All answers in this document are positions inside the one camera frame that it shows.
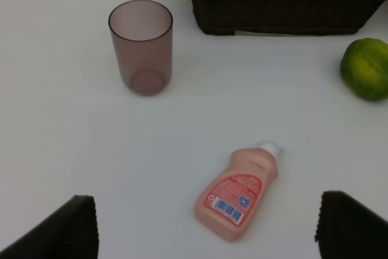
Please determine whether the translucent purple plastic cup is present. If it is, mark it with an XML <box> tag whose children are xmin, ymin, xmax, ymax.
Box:
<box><xmin>108</xmin><ymin>0</ymin><xmax>173</xmax><ymax>96</ymax></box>

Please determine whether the green mango fruit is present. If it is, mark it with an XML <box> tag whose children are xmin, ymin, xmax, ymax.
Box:
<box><xmin>339</xmin><ymin>38</ymin><xmax>387</xmax><ymax>101</ymax></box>

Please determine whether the pink lotion bottle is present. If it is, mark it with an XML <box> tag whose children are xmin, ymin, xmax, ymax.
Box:
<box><xmin>195</xmin><ymin>141</ymin><xmax>282</xmax><ymax>241</ymax></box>

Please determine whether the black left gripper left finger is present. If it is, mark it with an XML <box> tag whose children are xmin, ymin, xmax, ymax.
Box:
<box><xmin>1</xmin><ymin>195</ymin><xmax>99</xmax><ymax>259</ymax></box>

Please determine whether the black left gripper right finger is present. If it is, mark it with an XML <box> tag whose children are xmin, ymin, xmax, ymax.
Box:
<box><xmin>315</xmin><ymin>190</ymin><xmax>387</xmax><ymax>259</ymax></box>

